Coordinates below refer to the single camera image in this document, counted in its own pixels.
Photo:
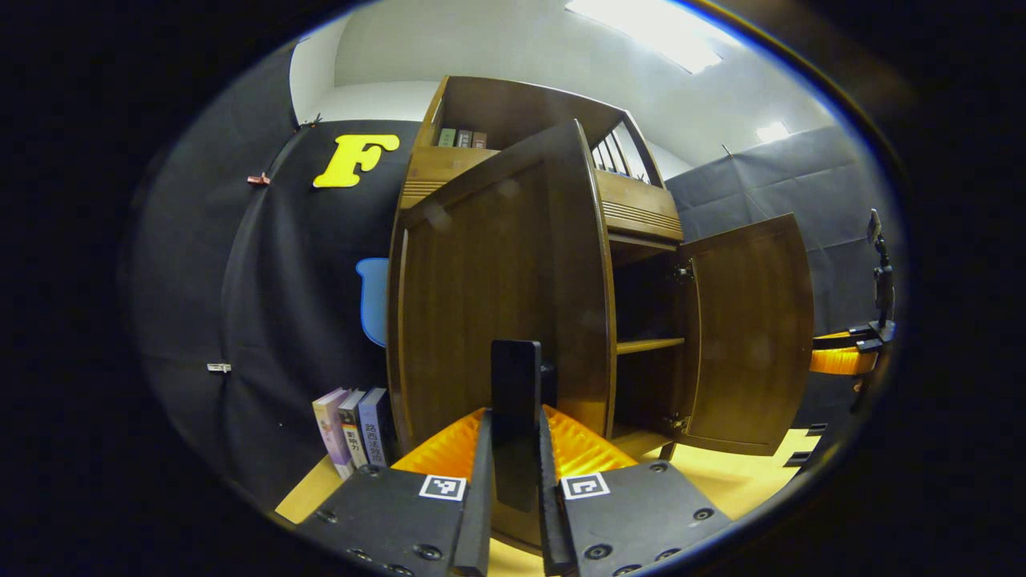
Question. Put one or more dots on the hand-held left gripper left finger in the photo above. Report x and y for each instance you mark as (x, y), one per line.
(479, 513)

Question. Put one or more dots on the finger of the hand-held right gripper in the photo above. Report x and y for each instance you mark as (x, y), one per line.
(870, 336)
(842, 362)

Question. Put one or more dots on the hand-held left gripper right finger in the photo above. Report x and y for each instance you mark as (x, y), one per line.
(551, 513)

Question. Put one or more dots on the wooden shoe cabinet door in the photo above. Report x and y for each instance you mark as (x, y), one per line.
(497, 264)
(745, 336)

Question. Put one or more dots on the wooden double-door shoe cabinet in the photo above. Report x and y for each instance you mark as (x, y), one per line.
(521, 104)

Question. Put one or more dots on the wooden cabinet drawer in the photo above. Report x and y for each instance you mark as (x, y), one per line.
(641, 204)

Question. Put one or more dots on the blue-grey paperback book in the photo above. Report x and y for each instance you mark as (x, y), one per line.
(375, 425)

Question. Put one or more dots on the dark paperback book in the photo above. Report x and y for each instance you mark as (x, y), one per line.
(353, 429)

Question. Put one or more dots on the purple paperback book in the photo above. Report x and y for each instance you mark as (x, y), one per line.
(331, 429)

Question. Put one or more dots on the small ceiling light panel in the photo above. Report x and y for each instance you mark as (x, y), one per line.
(772, 131)

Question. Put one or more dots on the black backdrop cloth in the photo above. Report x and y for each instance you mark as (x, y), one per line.
(264, 304)

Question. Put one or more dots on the large ceiling light panel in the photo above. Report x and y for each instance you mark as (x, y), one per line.
(649, 28)

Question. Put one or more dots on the reddish brown hardcover book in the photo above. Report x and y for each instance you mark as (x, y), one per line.
(479, 139)

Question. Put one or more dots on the dark brown hardcover book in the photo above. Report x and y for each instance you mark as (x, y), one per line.
(463, 138)

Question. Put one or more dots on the green hardcover book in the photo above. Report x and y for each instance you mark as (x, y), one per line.
(446, 137)

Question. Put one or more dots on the red clip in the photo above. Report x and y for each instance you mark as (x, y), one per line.
(258, 179)

